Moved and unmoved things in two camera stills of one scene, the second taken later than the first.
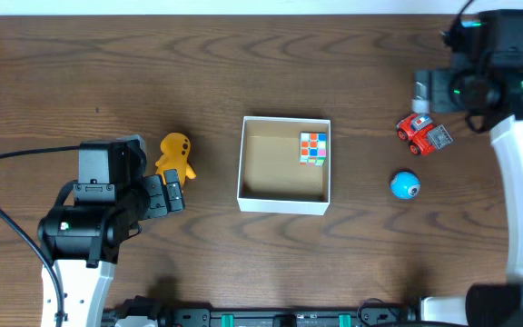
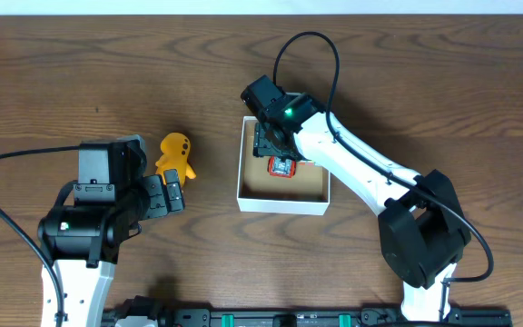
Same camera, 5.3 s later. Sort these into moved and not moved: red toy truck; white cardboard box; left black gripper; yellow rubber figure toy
Moved: red toy truck
Not moved: yellow rubber figure toy; white cardboard box; left black gripper
